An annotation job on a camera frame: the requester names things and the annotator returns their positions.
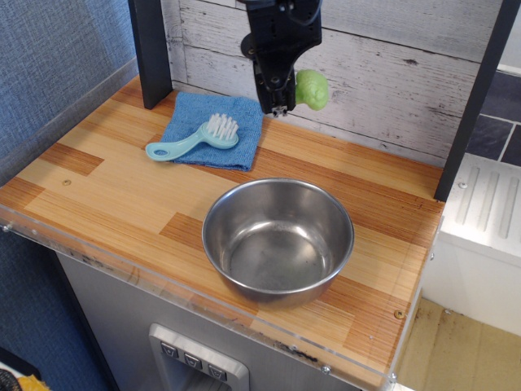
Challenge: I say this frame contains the blue cloth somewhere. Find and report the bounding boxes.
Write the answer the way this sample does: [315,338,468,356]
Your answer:
[147,92,264,171]

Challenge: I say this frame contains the dark grey post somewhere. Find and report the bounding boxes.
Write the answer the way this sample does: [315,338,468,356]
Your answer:
[128,0,173,109]
[434,0,520,202]

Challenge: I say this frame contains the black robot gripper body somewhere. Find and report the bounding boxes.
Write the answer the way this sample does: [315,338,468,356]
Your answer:
[243,1,322,77]

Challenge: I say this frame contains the dark grey right post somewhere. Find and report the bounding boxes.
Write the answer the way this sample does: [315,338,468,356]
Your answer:
[434,0,520,202]

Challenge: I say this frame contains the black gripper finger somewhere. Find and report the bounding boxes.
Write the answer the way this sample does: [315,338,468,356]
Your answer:
[253,61,296,117]

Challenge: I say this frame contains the clear acrylic edge guard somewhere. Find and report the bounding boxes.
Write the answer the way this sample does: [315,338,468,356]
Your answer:
[1,198,444,390]

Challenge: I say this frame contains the silver dispenser button panel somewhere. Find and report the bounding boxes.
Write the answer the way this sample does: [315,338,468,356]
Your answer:
[149,323,250,390]

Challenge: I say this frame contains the light blue scrub brush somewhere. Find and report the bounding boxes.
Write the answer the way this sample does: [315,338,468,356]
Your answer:
[145,113,239,161]

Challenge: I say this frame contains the green toy broccoli spear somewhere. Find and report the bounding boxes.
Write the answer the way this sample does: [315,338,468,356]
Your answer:
[296,69,329,111]

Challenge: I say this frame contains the stainless steel pot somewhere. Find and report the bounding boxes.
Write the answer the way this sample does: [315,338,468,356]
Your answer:
[202,178,355,309]

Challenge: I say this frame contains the dark grey left post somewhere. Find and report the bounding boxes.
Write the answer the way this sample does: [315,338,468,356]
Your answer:
[128,0,173,109]

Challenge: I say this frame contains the white ribbed cabinet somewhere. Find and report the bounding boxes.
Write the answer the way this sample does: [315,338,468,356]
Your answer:
[422,154,520,335]

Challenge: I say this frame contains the yellow object at corner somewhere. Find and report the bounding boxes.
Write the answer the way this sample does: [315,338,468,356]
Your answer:
[11,376,50,391]

